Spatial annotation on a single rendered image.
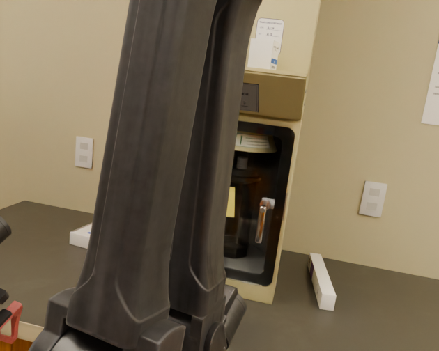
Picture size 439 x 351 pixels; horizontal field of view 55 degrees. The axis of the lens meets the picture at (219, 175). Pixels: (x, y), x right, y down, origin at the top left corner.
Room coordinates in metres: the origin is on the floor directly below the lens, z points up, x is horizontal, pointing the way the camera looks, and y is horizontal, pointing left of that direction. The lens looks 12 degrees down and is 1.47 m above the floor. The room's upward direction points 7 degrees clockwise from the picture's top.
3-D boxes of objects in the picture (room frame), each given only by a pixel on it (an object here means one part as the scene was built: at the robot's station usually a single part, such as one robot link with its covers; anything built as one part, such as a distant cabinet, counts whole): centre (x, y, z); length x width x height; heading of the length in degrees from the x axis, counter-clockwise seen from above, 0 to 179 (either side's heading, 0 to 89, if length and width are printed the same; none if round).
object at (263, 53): (0.95, -0.06, 1.54); 0.05 x 0.05 x 0.06; 69
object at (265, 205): (0.96, -0.11, 1.17); 0.05 x 0.03 x 0.10; 169
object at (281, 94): (0.96, 0.00, 1.46); 0.32 x 0.11 x 0.10; 79
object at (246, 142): (1.01, -0.01, 1.19); 0.30 x 0.01 x 0.40; 79
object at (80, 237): (1.24, 0.34, 0.96); 0.16 x 0.12 x 0.04; 71
